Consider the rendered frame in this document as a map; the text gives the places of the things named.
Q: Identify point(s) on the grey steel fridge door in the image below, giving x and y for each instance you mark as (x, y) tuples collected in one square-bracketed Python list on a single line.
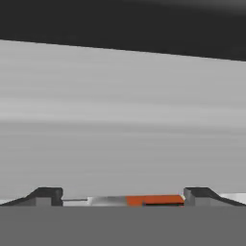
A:
[(121, 121)]

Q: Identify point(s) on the orange flat container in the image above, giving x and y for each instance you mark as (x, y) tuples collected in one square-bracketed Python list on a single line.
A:
[(160, 200)]

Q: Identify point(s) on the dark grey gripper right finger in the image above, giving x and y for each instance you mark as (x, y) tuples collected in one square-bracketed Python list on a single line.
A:
[(199, 194)]

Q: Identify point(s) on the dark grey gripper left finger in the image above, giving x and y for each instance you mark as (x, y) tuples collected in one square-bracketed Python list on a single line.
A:
[(48, 194)]

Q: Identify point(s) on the silver grey flat object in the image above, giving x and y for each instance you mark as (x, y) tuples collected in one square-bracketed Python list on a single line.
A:
[(102, 201)]

